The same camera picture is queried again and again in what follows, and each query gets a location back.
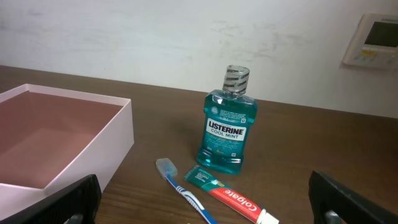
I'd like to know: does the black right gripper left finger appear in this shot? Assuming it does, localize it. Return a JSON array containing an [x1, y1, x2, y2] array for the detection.
[[1, 174, 102, 224]]

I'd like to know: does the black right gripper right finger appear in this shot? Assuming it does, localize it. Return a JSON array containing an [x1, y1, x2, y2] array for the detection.
[[308, 171, 397, 224]]

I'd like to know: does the blue white toothbrush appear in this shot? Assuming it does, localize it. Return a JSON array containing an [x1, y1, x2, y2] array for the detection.
[[155, 158, 217, 224]]

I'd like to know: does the Colgate toothpaste tube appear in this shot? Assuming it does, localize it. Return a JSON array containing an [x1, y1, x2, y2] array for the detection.
[[184, 166, 279, 224]]

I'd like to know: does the blue Listerine mouthwash bottle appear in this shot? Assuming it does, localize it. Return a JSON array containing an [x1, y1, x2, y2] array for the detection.
[[197, 65, 258, 174]]

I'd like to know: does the pink cardboard box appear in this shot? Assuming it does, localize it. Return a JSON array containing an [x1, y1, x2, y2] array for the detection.
[[1, 84, 134, 218]]

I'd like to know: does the beige wall control panel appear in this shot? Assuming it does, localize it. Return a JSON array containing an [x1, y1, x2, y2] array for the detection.
[[342, 13, 397, 70]]

